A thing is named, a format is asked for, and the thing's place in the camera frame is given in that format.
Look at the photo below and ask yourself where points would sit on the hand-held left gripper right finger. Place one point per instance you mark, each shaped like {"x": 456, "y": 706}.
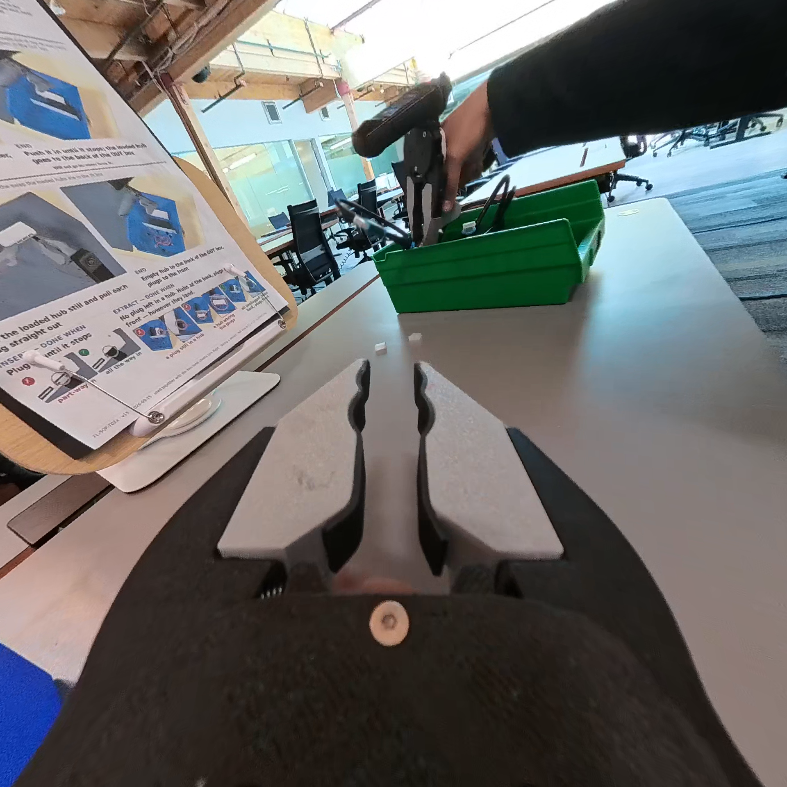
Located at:
{"x": 486, "y": 486}

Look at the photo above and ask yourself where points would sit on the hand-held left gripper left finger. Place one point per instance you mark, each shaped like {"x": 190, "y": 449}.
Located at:
{"x": 295, "y": 486}

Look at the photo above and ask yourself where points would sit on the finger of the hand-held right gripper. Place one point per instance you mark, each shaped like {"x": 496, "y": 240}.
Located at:
{"x": 423, "y": 212}
{"x": 446, "y": 221}

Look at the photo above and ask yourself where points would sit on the green plastic bin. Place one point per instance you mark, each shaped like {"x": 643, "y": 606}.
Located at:
{"x": 492, "y": 276}

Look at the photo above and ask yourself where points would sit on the blue plastic bin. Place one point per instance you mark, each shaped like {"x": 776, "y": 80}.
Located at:
{"x": 24, "y": 719}

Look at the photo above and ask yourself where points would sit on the person's right forearm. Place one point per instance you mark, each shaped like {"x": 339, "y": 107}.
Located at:
{"x": 615, "y": 80}

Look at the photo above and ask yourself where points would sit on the person's right hand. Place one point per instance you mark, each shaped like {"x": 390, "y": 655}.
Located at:
{"x": 467, "y": 135}

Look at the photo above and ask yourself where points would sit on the black office chair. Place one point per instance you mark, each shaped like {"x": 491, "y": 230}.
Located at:
{"x": 310, "y": 240}
{"x": 278, "y": 221}
{"x": 369, "y": 197}
{"x": 630, "y": 153}

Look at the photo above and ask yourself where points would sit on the white tablet stand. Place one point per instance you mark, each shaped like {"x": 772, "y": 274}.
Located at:
{"x": 233, "y": 399}

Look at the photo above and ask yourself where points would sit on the dark desk grommet panel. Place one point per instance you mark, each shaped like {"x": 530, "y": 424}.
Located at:
{"x": 55, "y": 510}

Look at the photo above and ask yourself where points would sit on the printed instruction sheet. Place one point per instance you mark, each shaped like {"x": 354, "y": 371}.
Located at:
{"x": 92, "y": 246}

